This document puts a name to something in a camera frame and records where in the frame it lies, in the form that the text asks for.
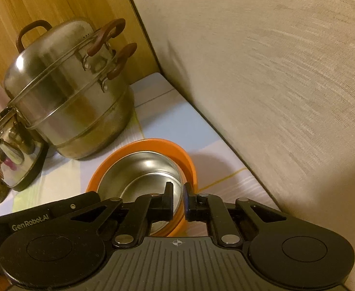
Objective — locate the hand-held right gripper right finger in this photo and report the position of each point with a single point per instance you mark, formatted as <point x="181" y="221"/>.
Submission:
<point x="189" y="203"/>

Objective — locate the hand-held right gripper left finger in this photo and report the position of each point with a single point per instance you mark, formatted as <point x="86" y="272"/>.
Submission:
<point x="168" y="201"/>

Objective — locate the orange plastic bowl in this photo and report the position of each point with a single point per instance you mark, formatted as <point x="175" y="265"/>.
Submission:
<point x="190" y="163"/>

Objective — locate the stainless steel bowl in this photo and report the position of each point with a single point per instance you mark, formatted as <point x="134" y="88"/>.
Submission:
<point x="141" y="169"/>

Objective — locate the stainless steel kettle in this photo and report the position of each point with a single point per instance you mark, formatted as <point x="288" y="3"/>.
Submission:
<point x="10" y="163"/>

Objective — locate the checked tablecloth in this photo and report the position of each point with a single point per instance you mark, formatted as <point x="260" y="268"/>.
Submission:
<point x="165" y="118"/>

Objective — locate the stainless steel steamer pot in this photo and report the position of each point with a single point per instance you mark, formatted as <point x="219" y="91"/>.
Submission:
<point x="68" y="97"/>

